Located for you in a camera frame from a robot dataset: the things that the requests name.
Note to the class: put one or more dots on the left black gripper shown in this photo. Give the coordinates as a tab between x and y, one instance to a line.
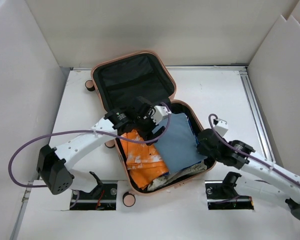
149	134

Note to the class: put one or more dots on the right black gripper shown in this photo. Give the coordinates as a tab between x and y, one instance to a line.
200	150

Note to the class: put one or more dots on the blue white red cloth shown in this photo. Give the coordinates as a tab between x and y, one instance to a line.
195	127

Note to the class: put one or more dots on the grey cloth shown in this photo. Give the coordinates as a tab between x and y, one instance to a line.
178	146

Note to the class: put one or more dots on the orange white cloth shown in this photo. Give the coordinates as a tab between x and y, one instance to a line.
143	163

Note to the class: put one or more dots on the pink hard-shell suitcase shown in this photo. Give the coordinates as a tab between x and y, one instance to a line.
119	81

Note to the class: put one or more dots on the cream green printed cloth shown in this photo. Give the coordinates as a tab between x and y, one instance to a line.
167	179

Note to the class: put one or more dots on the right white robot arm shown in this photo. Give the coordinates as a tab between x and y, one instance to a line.
274	184

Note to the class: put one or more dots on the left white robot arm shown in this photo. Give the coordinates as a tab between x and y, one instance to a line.
55	163

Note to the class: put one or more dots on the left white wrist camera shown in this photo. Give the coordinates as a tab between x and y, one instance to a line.
160	113

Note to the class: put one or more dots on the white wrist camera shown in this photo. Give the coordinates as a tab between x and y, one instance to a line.
160	113
221	126

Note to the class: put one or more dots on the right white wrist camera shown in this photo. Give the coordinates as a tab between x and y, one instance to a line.
221	126

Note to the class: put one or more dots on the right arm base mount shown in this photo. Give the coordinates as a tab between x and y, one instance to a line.
221	194

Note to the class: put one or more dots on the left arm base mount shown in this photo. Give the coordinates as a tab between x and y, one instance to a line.
103	197

